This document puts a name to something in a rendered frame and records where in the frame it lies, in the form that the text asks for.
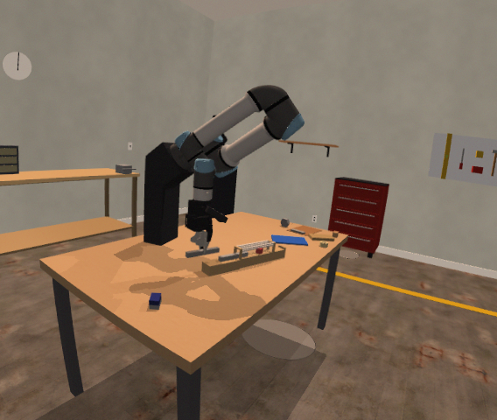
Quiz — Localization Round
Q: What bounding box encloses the brown clipboard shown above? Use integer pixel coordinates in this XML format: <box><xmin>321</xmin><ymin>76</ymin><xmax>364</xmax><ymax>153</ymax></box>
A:
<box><xmin>287</xmin><ymin>226</ymin><xmax>320</xmax><ymax>236</ymax></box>

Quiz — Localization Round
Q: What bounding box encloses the tan wooden board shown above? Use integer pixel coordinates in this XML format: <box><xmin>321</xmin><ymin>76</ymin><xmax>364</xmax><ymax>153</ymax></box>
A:
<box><xmin>308</xmin><ymin>234</ymin><xmax>334</xmax><ymax>242</ymax></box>

